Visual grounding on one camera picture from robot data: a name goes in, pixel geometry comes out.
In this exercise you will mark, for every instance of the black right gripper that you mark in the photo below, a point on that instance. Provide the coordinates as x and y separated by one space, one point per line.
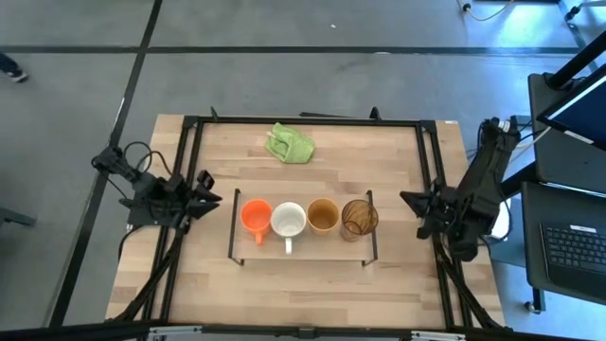
447 210

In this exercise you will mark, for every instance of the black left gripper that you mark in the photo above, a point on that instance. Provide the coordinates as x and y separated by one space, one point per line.
182 199

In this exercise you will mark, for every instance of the orange mug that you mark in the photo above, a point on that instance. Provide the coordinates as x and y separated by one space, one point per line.
255 215

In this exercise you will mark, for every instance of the amber glass tumbler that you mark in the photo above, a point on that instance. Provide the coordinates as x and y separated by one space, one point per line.
359 218

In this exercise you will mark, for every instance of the teal mug white inside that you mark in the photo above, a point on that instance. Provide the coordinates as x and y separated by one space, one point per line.
289 220

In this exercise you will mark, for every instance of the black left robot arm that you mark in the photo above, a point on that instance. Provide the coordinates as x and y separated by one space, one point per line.
142 184

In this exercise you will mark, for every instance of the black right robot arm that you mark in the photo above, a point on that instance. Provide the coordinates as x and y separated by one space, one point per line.
487 175

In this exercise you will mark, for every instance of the wooden shelf black legs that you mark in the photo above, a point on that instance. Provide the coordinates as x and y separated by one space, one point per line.
308 248

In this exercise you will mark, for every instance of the white box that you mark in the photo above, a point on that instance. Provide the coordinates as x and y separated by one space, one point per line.
502 225

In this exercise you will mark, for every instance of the green cloth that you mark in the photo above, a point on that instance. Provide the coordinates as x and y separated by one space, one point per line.
290 144

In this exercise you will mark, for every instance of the black cart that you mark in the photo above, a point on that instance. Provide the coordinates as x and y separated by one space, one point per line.
540 208

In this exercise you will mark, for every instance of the black keyboard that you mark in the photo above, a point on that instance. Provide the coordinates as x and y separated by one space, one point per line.
575 251

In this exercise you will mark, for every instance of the grey chair base leg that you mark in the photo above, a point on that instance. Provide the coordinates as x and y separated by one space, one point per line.
16 218

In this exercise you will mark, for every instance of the laptop screen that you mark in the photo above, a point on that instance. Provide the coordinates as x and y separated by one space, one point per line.
582 113

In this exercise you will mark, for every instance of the black slanted pole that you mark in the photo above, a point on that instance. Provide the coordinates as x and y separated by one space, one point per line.
577 59

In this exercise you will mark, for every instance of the person's foot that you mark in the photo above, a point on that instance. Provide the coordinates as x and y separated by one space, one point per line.
12 68

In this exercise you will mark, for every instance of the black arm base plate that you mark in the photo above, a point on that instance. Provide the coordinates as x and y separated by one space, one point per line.
137 220

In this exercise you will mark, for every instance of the black aluminium table frame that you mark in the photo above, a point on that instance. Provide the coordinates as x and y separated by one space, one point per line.
308 120

